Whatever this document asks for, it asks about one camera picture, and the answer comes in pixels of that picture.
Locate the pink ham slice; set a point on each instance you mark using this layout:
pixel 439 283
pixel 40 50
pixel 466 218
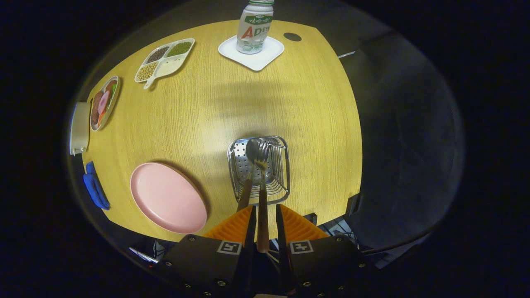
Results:
pixel 103 101

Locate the long brown meat piece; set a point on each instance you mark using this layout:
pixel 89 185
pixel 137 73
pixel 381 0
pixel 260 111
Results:
pixel 96 108

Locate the orange tomato slice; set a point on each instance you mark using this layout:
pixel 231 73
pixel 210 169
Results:
pixel 101 118

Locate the white divided bean tray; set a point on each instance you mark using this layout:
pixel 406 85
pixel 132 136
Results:
pixel 169 65

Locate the white toaster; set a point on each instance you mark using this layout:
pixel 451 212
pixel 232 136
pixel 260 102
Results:
pixel 79 128

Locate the blue cloth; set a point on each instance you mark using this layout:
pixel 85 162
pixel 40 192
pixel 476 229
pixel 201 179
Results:
pixel 95 188

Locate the black table clamp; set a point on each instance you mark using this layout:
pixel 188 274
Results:
pixel 354 203
pixel 311 219

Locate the pink round plate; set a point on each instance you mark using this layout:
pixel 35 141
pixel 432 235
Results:
pixel 165 198

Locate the green lettuce leaf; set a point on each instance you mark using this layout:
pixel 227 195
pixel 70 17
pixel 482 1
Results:
pixel 112 96

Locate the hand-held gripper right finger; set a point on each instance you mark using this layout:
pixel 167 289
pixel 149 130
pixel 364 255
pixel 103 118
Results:
pixel 282 248

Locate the white square coaster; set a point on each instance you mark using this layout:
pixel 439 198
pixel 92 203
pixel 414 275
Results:
pixel 256 61

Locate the white oval food plate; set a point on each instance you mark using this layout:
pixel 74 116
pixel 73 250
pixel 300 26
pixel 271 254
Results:
pixel 116 89

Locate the white drink bottle green cap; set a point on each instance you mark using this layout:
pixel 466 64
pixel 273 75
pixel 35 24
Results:
pixel 254 29

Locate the small brown meat piece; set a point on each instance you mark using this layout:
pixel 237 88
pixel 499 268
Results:
pixel 109 85

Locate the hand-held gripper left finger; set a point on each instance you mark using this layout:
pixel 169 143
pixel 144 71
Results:
pixel 249 248

